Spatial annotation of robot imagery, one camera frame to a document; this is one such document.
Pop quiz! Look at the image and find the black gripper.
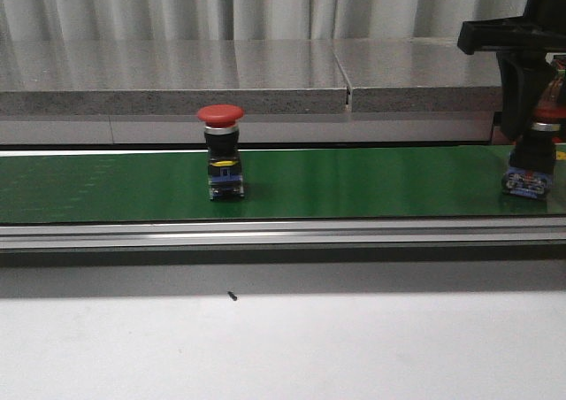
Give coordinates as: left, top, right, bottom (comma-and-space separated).
457, 0, 565, 141

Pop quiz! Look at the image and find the red mushroom push button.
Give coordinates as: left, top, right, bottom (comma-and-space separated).
197, 104, 244, 201
501, 102, 565, 200

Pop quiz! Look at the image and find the small circuit board red LED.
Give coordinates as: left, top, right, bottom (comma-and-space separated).
551, 53, 566, 76

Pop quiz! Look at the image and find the green conveyor belt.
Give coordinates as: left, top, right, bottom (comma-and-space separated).
1, 146, 565, 225

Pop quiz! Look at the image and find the grey stone countertop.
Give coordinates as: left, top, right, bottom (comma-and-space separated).
1, 38, 501, 115

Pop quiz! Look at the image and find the white pleated curtain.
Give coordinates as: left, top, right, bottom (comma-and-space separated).
1, 0, 526, 42

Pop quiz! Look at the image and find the aluminium conveyor frame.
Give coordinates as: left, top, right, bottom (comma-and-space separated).
1, 216, 565, 252

